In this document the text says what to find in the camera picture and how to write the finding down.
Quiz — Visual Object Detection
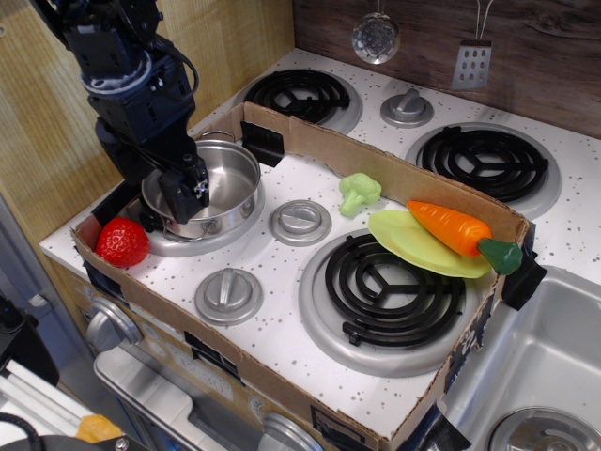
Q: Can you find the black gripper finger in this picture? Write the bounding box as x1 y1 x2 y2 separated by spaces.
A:
182 153 209 208
159 169 203 225

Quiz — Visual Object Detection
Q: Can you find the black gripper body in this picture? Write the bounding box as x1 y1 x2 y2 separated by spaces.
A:
82 46 197 185

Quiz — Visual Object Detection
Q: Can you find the orange toy carrot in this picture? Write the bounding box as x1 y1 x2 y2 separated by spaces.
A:
406 200 522 275

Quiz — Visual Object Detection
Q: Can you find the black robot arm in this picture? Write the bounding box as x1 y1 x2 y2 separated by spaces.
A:
32 1 209 224

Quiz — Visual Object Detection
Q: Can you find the light green toy plate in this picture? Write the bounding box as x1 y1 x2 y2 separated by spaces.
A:
367 210 492 279

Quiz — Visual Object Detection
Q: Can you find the small steel pot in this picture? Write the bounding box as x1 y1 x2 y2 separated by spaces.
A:
141 139 261 242

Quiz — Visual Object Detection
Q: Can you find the cardboard fence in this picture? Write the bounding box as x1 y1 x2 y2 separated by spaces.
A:
72 103 534 450

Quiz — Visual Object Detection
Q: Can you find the red toy strawberry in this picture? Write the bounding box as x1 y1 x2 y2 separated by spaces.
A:
95 217 150 268

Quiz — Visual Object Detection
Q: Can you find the silver front stove knob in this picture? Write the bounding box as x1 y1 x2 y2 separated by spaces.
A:
194 268 263 327

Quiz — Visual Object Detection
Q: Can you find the silver stove knob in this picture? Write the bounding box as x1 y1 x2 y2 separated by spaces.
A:
194 268 263 327
380 88 434 128
269 199 332 247

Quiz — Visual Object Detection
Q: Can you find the silver middle stove knob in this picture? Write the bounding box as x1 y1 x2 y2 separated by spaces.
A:
269 199 332 247

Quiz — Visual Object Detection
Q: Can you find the back left black burner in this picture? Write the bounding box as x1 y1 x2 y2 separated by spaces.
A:
236 69 362 134

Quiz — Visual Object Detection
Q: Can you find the black burner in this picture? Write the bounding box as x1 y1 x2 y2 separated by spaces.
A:
236 69 362 134
298 230 482 378
407 122 562 220

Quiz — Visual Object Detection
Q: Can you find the silver oven knob left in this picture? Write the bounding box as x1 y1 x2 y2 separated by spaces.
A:
85 297 143 352

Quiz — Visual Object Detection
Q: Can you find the silver oven knob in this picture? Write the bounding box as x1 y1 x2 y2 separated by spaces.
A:
257 412 323 451
85 297 143 352

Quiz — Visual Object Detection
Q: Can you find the green toy broccoli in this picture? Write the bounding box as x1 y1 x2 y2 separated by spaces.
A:
338 173 382 217

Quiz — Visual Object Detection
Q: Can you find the front right black burner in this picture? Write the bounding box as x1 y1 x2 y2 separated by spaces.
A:
298 230 482 378

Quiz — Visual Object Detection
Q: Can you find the hanging silver strainer ladle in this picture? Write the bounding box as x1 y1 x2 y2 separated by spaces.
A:
351 1 400 65

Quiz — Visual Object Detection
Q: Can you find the silver back stove knob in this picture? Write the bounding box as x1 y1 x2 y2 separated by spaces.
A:
380 88 434 128

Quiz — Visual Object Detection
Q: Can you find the orange yellow object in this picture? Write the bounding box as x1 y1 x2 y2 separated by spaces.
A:
75 413 123 443

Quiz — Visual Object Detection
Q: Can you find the silver oven knob right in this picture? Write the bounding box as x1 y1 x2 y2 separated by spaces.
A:
257 412 323 451

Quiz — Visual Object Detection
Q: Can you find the hanging silver slotted spatula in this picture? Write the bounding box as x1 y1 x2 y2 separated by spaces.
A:
452 0 494 91

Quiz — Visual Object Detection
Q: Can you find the back right black burner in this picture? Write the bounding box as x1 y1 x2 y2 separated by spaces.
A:
407 122 562 220

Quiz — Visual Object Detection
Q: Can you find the silver toy sink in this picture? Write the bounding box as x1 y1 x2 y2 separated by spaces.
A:
444 267 600 450

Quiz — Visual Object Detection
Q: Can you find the silver oven door handle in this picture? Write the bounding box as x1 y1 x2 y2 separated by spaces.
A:
94 348 261 450

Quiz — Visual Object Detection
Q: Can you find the black cable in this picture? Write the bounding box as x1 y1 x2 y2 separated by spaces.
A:
0 412 48 451

